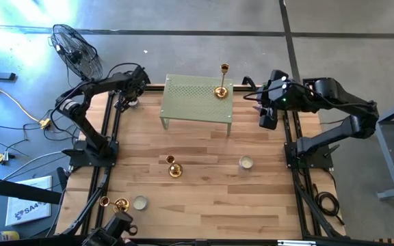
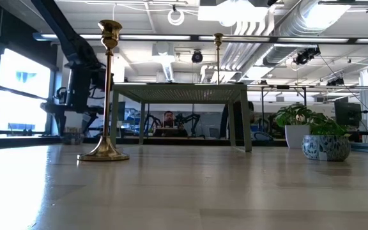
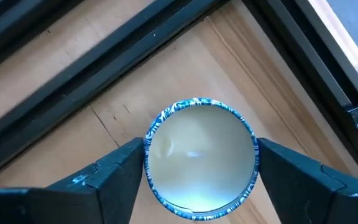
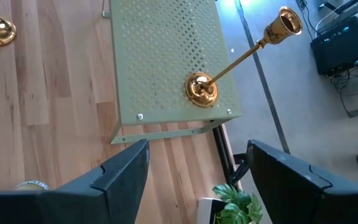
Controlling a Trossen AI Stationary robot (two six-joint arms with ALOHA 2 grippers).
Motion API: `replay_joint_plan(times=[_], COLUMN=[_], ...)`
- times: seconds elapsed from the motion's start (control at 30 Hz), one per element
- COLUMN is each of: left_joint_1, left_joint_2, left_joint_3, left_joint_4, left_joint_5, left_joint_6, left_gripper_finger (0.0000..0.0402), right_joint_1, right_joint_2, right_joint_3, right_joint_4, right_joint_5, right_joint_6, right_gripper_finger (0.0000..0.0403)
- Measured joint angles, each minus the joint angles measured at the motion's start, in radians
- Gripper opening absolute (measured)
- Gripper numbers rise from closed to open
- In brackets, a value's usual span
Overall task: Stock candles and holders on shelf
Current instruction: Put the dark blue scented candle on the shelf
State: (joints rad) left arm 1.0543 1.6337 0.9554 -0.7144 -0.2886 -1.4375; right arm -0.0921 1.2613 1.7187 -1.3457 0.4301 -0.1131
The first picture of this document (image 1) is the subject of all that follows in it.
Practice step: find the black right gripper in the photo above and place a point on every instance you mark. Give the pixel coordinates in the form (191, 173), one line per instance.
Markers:
(279, 94)

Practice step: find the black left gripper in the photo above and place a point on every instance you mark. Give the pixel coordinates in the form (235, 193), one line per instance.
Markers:
(137, 83)

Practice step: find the brass candle holder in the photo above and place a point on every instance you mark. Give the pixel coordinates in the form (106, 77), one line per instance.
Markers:
(221, 92)
(121, 205)
(175, 169)

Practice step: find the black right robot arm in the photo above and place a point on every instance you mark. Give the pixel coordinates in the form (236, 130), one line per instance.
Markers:
(334, 131)

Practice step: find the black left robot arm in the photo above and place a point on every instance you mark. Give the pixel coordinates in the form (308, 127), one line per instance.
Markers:
(91, 136)

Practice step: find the green perforated metal shelf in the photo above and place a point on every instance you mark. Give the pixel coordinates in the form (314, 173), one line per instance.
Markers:
(190, 102)

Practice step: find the black floor fan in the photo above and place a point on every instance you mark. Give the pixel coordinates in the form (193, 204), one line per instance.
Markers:
(77, 53)

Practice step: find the black beam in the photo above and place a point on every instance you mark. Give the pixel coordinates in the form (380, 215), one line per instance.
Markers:
(19, 189)

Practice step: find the person's hand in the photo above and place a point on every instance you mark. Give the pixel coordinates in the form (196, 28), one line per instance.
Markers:
(126, 241)

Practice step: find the white printed box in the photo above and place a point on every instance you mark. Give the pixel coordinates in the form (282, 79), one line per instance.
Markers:
(29, 205)

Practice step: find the yellow object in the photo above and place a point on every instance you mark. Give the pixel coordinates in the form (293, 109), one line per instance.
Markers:
(9, 235)

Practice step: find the black aluminium table frame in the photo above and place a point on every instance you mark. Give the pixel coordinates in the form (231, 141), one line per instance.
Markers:
(238, 243)

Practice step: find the silver bracket plate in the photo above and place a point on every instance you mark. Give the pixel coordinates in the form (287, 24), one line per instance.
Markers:
(296, 243)

